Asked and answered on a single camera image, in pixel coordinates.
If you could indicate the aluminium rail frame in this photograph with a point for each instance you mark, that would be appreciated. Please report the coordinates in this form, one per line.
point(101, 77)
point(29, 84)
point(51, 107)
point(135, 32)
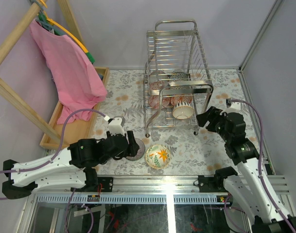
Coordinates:
point(141, 189)

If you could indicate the aluminium corner post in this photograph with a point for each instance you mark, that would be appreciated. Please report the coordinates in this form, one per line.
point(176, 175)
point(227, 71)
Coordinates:
point(265, 25)

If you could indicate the purple striped bowl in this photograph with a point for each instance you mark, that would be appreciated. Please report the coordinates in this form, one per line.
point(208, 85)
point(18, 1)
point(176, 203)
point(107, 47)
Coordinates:
point(140, 152)

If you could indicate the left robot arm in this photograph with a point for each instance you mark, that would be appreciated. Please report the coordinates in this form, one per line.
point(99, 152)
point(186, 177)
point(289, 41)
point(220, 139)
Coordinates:
point(72, 169)

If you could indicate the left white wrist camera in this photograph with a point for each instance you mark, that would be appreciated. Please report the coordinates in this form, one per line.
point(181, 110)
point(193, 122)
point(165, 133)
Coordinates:
point(115, 124)

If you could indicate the brown patterned bowl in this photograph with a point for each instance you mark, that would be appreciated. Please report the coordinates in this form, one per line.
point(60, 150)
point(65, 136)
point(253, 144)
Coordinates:
point(181, 87)

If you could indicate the green plastic hanger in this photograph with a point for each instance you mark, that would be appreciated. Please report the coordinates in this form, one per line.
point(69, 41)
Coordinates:
point(59, 30)

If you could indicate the orange flower patterned bowl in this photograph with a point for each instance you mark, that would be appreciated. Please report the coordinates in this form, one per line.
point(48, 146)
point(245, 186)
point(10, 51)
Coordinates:
point(158, 156)

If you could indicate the pink cloth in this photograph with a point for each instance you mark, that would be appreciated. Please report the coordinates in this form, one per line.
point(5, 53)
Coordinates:
point(78, 84)

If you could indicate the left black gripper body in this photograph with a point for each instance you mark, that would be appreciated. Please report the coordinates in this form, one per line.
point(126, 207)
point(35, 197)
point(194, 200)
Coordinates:
point(126, 144)

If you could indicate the blue patterned bowl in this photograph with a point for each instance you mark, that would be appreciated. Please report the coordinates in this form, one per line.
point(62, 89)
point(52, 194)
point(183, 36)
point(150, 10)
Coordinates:
point(179, 76)

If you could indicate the cream bowl orange rim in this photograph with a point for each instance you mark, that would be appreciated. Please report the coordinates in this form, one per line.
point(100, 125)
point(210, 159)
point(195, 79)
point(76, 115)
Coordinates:
point(183, 110)

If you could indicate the stainless steel dish rack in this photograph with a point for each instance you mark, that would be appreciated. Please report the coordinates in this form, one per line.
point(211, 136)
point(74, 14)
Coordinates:
point(177, 82)

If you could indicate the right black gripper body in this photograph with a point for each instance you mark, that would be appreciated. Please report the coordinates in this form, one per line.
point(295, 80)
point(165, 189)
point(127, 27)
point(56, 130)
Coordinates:
point(217, 125)

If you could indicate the wooden clothes rack frame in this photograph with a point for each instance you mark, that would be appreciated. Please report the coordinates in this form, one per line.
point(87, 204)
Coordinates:
point(25, 71)

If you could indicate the yellow plastic hanger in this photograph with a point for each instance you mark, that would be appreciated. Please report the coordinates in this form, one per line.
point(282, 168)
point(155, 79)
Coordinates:
point(41, 4)

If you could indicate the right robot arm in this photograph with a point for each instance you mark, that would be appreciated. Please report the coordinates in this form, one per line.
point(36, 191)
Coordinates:
point(247, 183)

